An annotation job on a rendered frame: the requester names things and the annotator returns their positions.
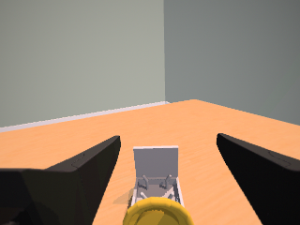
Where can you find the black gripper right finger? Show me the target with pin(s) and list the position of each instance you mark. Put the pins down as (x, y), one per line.
(269, 180)

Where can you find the grey dish rack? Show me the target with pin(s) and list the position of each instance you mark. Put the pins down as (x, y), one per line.
(156, 170)

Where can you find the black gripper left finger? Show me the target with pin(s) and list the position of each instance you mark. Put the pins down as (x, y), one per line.
(67, 193)

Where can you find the yellow plate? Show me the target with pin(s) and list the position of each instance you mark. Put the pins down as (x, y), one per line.
(157, 211)

